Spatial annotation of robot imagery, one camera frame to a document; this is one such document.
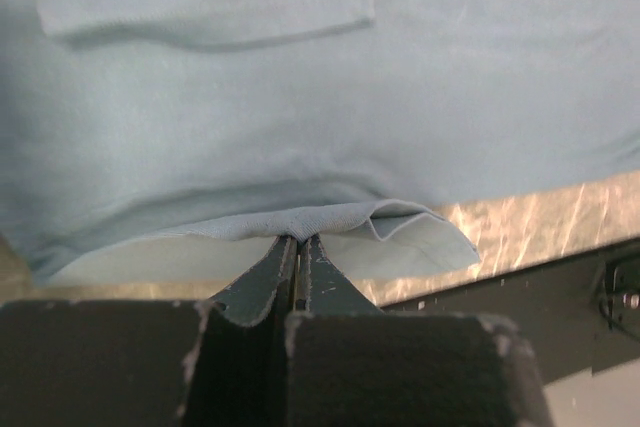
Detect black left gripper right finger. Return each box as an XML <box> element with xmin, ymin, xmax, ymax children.
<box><xmin>284</xmin><ymin>237</ymin><xmax>552</xmax><ymax>426</ymax></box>

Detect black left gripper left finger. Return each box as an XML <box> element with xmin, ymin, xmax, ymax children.
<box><xmin>1</xmin><ymin>237</ymin><xmax>295</xmax><ymax>426</ymax></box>

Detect grey-blue t-shirt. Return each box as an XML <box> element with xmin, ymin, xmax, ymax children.
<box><xmin>1</xmin><ymin>0</ymin><xmax>639</xmax><ymax>285</ymax></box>

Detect black base crossbar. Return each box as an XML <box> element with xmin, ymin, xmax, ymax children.
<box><xmin>384</xmin><ymin>238</ymin><xmax>639</xmax><ymax>383</ymax></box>

